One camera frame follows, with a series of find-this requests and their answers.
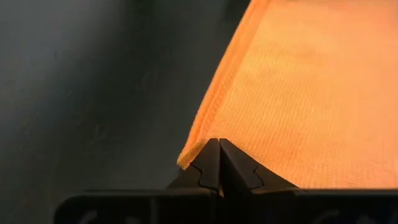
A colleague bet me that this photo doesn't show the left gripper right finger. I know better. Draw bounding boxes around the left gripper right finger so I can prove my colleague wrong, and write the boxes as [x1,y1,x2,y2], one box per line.
[220,138,398,224]

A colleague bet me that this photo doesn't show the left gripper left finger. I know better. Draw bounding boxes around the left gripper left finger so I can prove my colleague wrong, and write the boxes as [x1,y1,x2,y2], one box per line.
[54,138,220,224]

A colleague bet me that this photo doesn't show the orange microfiber towel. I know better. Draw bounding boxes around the orange microfiber towel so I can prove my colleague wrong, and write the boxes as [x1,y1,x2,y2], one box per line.
[176,0,398,190]

